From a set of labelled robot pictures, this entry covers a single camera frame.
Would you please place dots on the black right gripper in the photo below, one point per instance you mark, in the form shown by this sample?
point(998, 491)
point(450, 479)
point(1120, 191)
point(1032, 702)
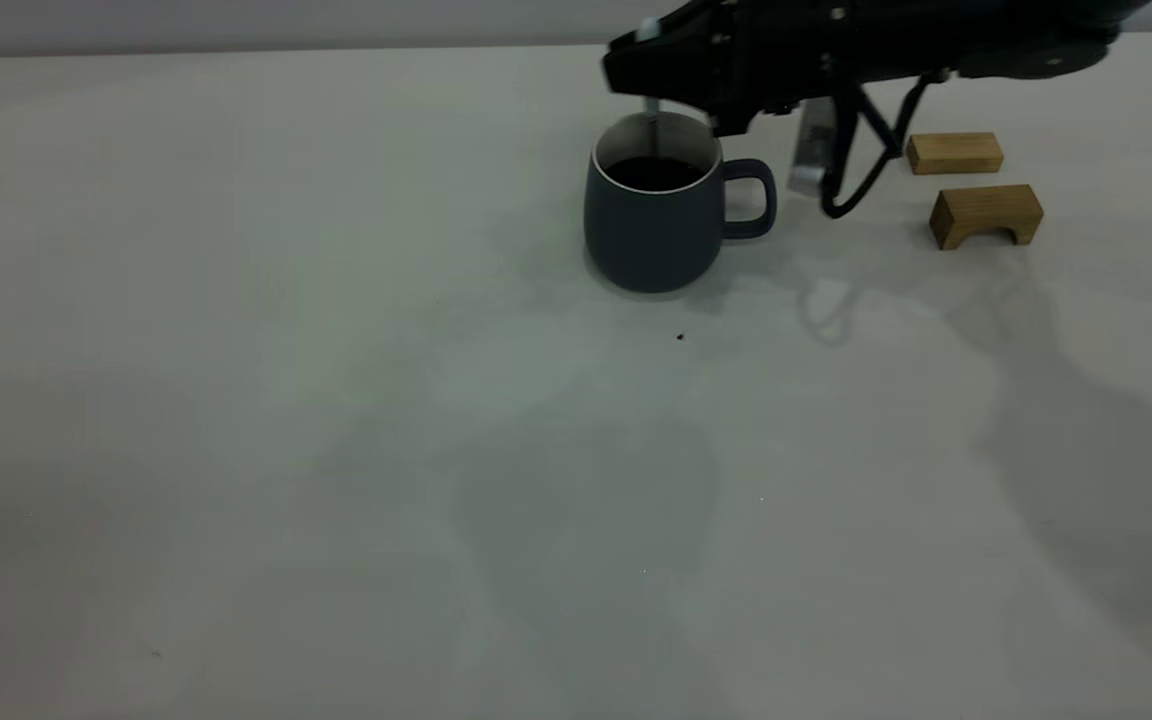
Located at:
point(816, 45)

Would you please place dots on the dark grey ceramic mug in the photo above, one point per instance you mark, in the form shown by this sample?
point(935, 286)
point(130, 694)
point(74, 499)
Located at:
point(651, 235)

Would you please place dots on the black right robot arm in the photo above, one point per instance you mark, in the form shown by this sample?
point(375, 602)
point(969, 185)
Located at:
point(1046, 40)

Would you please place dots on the flat wooden block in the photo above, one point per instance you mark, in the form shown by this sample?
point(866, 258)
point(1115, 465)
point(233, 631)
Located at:
point(951, 153)

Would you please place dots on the arched wooden block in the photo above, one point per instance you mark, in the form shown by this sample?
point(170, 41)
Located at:
point(981, 208)

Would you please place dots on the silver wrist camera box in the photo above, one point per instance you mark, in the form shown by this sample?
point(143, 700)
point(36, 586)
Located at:
point(814, 150)

